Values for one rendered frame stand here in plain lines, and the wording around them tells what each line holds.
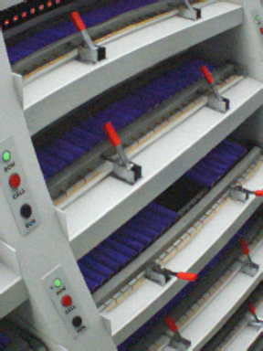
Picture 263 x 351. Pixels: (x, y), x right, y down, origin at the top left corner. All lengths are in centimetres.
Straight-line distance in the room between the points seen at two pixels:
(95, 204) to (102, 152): 10
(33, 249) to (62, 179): 15
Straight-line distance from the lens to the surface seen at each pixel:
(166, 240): 101
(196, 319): 114
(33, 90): 76
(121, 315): 91
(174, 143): 95
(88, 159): 88
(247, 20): 116
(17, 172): 71
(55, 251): 76
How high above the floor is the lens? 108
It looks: 23 degrees down
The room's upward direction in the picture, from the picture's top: 17 degrees counter-clockwise
